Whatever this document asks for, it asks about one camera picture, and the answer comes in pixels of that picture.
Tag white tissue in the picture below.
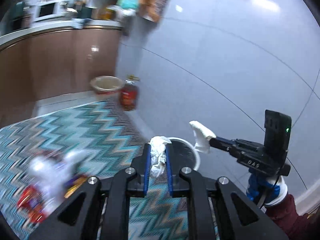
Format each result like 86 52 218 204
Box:
149 136 171 178

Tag yellow snack bag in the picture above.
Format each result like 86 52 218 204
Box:
64 174 87 198

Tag white microwave oven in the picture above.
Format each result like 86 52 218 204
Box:
34 1 61 22

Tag right hand blue white glove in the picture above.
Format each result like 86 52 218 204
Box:
246 173 288 207

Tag zigzag patterned rug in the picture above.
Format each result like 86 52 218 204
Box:
1 100 189 239

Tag cooking oil bottle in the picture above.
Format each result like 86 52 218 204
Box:
120 75 139 111

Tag brown kitchen cabinets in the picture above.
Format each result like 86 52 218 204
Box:
1 27 121 127

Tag white paper napkin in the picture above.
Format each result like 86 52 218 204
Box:
189 121 216 154

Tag beige waste basket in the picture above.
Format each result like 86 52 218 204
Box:
90 76 124 95

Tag maroon right sleeve forearm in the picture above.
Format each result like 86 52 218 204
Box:
266 194 320 239

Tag red snack wrapper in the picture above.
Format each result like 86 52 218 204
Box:
17 185 47 224

